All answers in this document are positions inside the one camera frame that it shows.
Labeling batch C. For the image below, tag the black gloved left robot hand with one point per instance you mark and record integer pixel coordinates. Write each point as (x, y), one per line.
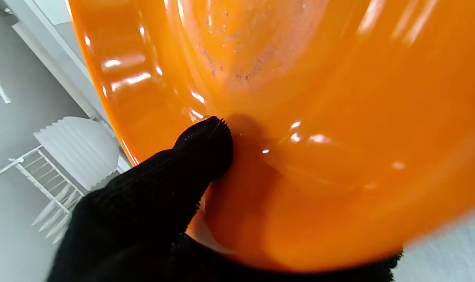
(143, 215)

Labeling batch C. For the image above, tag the orange plastic bowl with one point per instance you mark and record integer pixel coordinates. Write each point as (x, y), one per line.
(300, 117)

